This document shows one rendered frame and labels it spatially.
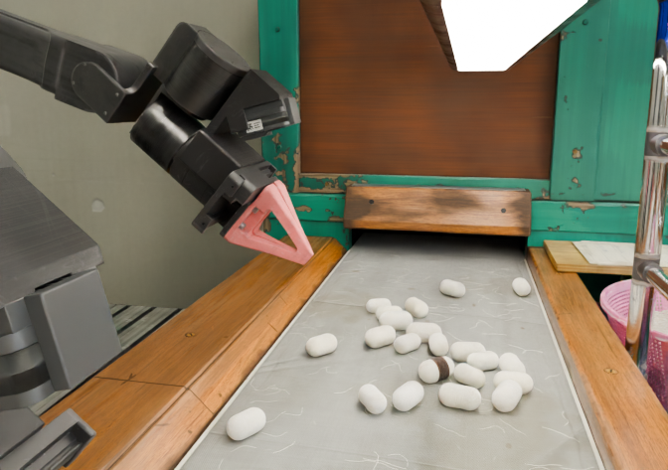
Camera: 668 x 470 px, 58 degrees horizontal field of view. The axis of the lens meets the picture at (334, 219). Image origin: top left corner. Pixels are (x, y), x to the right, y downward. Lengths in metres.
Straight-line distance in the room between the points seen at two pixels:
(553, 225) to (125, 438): 0.77
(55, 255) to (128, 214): 1.91
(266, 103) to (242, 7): 1.36
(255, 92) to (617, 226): 0.69
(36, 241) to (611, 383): 0.49
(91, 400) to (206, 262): 1.49
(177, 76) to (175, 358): 0.26
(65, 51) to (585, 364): 0.56
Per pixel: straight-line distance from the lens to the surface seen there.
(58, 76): 0.63
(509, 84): 1.03
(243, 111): 0.55
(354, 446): 0.49
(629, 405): 0.54
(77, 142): 2.14
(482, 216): 0.98
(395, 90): 1.04
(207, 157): 0.55
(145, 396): 0.53
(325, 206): 1.06
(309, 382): 0.59
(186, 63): 0.57
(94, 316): 0.17
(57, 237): 0.17
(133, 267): 2.12
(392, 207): 0.99
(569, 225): 1.05
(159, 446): 0.48
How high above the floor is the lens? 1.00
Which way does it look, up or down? 11 degrees down
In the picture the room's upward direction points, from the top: straight up
